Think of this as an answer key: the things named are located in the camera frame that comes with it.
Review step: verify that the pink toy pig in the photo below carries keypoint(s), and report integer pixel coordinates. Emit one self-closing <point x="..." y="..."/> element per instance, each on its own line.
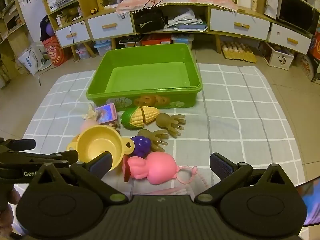
<point x="157" y="167"/>

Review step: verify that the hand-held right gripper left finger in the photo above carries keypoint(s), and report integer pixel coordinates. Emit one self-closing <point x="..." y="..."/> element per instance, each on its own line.
<point x="102" y="164"/>

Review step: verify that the small picture card box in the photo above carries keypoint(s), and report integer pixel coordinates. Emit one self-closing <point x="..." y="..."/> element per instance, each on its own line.
<point x="105" y="113"/>

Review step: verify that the orange box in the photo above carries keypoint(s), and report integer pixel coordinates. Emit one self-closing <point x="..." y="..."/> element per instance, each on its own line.
<point x="156" y="42"/>

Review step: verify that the yellow toy pot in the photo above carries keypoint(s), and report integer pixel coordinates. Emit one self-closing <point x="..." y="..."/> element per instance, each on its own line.
<point x="100" y="142"/>

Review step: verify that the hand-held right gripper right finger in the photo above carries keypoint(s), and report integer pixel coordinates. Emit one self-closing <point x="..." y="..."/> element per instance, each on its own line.
<point x="220" y="166"/>

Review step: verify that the toy corn green husk half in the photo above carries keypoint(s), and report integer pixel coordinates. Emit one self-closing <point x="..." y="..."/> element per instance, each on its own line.
<point x="131" y="118"/>

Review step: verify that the wooden cabinet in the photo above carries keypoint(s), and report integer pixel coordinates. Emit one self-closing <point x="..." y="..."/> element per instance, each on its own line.
<point x="147" y="31"/>

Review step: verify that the clear storage box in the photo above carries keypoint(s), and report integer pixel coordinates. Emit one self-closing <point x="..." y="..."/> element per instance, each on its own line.
<point x="83" y="52"/>
<point x="103" y="48"/>
<point x="182" y="41"/>

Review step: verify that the black bag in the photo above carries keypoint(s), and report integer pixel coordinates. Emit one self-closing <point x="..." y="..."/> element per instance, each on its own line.
<point x="150" y="21"/>

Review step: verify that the person's left hand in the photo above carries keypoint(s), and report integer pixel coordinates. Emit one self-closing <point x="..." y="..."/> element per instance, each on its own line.
<point x="11" y="197"/>

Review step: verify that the grey checked mat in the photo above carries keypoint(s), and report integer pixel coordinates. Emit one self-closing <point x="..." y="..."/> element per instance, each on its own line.
<point x="237" y="120"/>

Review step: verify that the red printed box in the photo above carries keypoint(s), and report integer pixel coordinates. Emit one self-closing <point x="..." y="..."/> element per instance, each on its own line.
<point x="315" y="42"/>

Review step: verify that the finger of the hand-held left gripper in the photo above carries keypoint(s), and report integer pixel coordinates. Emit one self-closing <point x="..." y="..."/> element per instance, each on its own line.
<point x="55" y="156"/>
<point x="22" y="145"/>

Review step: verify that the white starfish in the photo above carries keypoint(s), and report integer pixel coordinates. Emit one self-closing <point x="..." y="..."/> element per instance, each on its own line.
<point x="90" y="115"/>

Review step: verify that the white storage basket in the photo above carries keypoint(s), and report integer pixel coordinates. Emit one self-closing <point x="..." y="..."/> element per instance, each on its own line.
<point x="277" y="56"/>

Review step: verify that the green plastic bin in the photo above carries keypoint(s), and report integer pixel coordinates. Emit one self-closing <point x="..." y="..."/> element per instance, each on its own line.
<point x="150" y="80"/>

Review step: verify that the black microwave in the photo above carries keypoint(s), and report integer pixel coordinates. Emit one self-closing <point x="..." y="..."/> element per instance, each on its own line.
<point x="297" y="11"/>

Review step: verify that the toy corn yellow tip half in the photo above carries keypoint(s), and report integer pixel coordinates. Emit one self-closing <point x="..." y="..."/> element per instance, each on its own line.
<point x="150" y="113"/>

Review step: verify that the egg carton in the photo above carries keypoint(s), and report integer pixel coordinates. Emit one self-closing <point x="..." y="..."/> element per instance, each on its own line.
<point x="238" y="51"/>

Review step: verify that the wide white drawer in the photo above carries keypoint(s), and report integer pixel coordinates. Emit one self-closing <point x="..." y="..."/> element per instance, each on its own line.
<point x="111" y="26"/>
<point x="240" y="25"/>

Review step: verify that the small white drawer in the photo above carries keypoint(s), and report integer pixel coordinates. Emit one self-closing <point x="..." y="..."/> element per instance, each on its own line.
<point x="72" y="33"/>
<point x="290" y="38"/>

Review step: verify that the white paper bag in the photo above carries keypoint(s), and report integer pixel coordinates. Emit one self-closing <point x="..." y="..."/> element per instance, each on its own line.
<point x="30" y="60"/>

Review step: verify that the pile of folded clothes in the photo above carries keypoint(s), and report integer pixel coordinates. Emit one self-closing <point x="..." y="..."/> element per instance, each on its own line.
<point x="186" y="20"/>

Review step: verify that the red printed bucket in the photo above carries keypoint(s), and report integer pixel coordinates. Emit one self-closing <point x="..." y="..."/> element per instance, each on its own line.
<point x="53" y="52"/>

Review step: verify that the purple toy grapes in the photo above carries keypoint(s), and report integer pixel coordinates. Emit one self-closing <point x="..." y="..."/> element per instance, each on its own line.
<point x="140" y="146"/>

